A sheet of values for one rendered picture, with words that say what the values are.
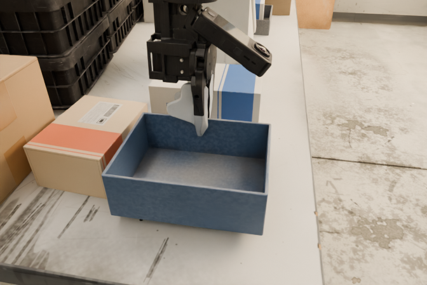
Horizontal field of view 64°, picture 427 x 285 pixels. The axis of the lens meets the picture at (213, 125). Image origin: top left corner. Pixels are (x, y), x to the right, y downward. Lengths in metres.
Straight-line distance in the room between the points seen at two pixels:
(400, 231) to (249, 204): 1.19
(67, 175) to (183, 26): 0.27
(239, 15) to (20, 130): 0.49
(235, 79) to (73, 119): 0.29
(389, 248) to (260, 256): 1.06
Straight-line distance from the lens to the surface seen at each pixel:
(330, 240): 1.42
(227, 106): 0.61
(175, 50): 0.45
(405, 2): 4.15
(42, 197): 0.57
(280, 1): 1.39
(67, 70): 0.73
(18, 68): 0.58
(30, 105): 0.60
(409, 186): 1.78
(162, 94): 0.62
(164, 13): 0.46
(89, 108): 0.61
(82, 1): 0.83
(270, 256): 0.45
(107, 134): 0.53
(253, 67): 0.45
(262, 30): 1.16
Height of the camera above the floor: 1.06
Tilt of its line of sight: 33 degrees down
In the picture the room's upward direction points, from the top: straight up
